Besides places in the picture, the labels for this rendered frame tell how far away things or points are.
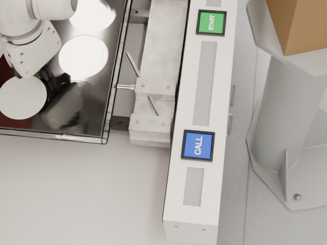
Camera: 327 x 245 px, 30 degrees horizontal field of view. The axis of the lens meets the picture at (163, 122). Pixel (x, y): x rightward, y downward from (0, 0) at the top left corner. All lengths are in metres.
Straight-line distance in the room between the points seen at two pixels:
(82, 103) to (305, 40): 0.48
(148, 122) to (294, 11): 0.35
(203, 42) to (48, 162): 0.39
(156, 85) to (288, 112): 0.57
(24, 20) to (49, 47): 0.15
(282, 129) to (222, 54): 0.65
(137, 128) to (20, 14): 0.32
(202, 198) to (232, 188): 1.03
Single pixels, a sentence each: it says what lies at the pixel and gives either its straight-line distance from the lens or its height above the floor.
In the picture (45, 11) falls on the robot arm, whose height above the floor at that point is 1.17.
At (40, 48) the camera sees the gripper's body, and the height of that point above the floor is 1.02.
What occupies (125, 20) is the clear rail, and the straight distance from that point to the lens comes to 1.29.
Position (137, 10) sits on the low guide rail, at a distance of 1.37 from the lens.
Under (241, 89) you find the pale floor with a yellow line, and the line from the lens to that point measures 2.22.
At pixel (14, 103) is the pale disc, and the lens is 1.24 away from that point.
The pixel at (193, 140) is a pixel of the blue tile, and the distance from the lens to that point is 1.08.
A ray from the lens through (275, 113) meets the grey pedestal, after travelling 1.71.
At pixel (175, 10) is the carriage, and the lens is 1.32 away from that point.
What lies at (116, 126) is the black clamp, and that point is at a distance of 1.17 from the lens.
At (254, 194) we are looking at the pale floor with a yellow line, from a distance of 2.07.
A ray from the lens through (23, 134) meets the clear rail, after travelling 1.20.
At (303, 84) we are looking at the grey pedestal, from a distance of 1.54.
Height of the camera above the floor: 1.96
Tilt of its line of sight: 65 degrees down
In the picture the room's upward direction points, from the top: 7 degrees counter-clockwise
